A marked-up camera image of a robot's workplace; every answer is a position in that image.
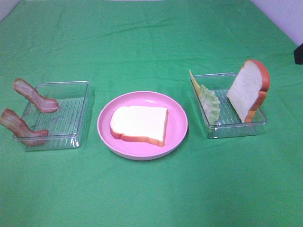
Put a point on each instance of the toy bacon strip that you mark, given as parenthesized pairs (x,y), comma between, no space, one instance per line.
(42,103)
(18,126)

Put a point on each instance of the toy lettuce leaf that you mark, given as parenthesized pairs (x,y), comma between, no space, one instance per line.
(210,104)

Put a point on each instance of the yellow toy cheese slice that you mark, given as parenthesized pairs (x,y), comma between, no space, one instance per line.
(195,84)

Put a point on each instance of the toy bread slice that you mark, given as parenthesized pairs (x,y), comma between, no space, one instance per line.
(140,124)
(249,89)

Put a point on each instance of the green tablecloth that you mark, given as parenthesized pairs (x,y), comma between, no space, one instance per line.
(119,47)

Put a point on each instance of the left clear plastic tray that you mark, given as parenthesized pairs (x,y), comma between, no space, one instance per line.
(67,125)

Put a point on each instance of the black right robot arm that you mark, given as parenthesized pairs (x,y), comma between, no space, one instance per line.
(298,55)

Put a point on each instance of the pink round plate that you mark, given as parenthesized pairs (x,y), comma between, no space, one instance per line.
(177,125)

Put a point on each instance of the right clear plastic tray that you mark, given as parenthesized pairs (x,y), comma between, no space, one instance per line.
(229,124)

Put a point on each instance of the clear plastic tray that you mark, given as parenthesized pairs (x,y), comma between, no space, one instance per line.
(229,124)
(67,125)

